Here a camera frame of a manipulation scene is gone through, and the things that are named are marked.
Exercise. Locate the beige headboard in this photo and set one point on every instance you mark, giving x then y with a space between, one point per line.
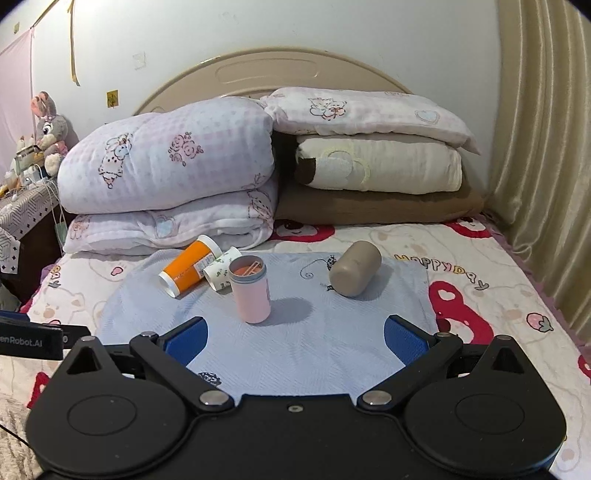
277 69

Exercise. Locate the light blue cloth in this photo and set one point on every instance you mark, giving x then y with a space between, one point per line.
304 350

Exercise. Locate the beige curtain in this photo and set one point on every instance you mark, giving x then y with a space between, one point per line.
545 138

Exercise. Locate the yellow tape strip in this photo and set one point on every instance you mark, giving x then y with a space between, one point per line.
74 50

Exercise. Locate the pink cup with grey rim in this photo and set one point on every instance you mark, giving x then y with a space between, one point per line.
251 295

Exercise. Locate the white wall switch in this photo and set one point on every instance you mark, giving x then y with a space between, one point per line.
139 61

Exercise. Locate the orange cup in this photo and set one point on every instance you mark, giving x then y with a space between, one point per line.
187 267

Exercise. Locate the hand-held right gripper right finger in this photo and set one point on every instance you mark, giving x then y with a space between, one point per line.
405 342

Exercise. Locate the nightstand with patterned cloth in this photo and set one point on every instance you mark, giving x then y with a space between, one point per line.
27 221

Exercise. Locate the pink checked pillow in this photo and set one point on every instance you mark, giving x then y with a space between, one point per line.
369 115

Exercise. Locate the pink wall cloth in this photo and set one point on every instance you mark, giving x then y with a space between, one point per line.
14 101

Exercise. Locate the grey plush rabbit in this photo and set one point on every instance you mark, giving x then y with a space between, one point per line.
50 131

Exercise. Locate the brown pillow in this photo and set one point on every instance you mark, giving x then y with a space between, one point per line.
369 205

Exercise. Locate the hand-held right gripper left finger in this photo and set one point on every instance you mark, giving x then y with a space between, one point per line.
189 342

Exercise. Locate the cream pillow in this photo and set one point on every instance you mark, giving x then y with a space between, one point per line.
397 164

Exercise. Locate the white patterned paper cup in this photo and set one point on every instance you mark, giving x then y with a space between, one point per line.
221 272

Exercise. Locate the folded pink checked quilt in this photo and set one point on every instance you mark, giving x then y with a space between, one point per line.
175 157

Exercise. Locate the taupe cup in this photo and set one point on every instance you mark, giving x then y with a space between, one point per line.
355 268

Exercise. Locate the yellow wall sticker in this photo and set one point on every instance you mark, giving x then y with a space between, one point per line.
111 98

